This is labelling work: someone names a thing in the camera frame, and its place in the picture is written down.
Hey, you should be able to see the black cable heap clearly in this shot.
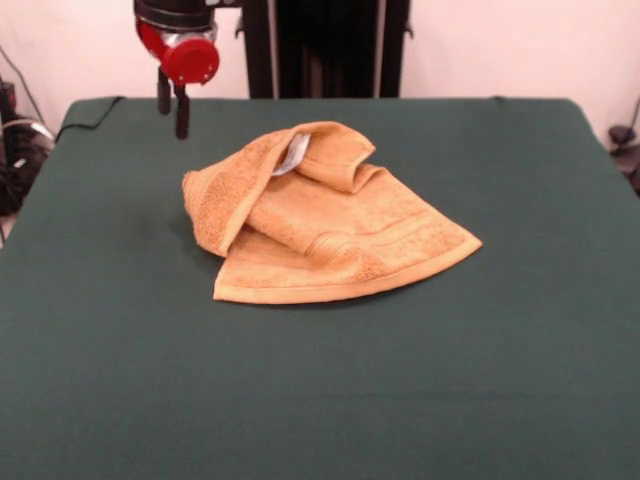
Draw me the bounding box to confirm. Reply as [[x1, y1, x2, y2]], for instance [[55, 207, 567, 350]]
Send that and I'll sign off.
[[0, 117, 56, 217]]

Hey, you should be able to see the tan terry towel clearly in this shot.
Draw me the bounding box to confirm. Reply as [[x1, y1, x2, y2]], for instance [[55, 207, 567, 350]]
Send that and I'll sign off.
[[181, 120, 484, 305]]

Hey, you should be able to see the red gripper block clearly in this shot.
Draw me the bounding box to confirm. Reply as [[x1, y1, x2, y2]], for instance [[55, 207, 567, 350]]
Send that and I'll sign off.
[[134, 17, 222, 141]]

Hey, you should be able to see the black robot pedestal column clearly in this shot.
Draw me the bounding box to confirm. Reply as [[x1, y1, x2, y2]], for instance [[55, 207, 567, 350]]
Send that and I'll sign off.
[[234, 0, 416, 100]]

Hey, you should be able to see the dark green table cloth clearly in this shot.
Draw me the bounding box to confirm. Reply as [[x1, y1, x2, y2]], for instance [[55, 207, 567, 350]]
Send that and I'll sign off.
[[0, 95, 640, 480]]

